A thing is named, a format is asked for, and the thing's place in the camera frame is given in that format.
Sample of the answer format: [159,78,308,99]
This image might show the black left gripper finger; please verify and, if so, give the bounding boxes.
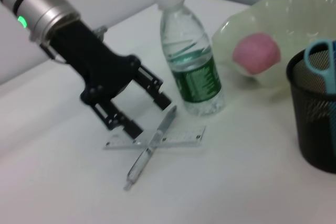
[132,62,173,111]
[90,99,144,140]

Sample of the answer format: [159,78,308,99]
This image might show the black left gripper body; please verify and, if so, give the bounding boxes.
[49,18,141,104]

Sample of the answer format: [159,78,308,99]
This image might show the grey white pen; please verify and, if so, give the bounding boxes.
[123,105,178,191]

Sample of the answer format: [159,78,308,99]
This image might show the clear water bottle green label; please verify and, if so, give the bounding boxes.
[153,0,226,117]

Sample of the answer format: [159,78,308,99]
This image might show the clear plastic ruler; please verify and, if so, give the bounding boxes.
[103,125,207,151]

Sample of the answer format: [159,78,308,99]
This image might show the pink peach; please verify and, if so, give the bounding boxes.
[232,32,281,75]

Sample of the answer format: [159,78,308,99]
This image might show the blue plastic scissors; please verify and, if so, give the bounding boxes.
[303,39,336,95]

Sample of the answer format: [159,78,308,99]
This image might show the translucent green fruit bowl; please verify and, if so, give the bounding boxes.
[211,0,336,99]

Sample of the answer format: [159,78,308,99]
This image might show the silver connector stub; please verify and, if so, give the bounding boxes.
[94,25,108,38]

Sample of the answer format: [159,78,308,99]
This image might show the black mesh cup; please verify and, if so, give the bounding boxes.
[286,48,336,174]

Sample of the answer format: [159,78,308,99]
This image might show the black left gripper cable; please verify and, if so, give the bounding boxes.
[39,42,68,65]

